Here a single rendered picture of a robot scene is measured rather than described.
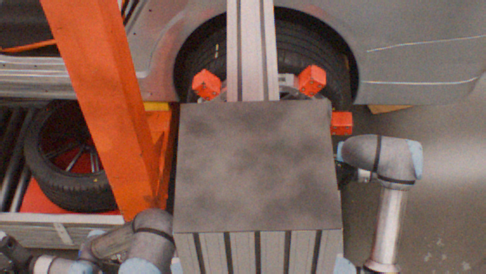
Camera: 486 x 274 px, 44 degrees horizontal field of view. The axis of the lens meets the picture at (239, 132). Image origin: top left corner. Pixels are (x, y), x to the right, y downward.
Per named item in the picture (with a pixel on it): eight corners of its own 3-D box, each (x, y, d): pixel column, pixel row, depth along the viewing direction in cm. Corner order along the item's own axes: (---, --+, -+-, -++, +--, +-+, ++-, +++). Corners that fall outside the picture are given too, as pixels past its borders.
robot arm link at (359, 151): (336, 166, 182) (335, 166, 230) (372, 172, 180) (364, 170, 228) (342, 128, 182) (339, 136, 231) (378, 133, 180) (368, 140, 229)
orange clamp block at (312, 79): (311, 83, 234) (325, 70, 228) (311, 98, 230) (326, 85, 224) (296, 75, 232) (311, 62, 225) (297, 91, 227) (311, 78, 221)
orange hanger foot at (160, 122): (180, 107, 299) (172, 58, 272) (167, 196, 267) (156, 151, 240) (147, 107, 300) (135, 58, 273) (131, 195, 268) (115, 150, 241)
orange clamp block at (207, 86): (221, 79, 235) (204, 68, 231) (220, 94, 231) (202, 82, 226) (210, 88, 240) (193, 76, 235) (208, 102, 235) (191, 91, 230)
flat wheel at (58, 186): (153, 101, 335) (146, 72, 317) (174, 198, 296) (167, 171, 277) (34, 125, 328) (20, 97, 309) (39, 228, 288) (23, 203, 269)
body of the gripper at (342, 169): (326, 156, 231) (357, 156, 230) (325, 168, 238) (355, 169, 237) (327, 172, 227) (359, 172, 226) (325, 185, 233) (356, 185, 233)
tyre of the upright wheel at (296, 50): (338, 9, 235) (175, 24, 246) (340, 51, 221) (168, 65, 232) (343, 114, 286) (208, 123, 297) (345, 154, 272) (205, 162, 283)
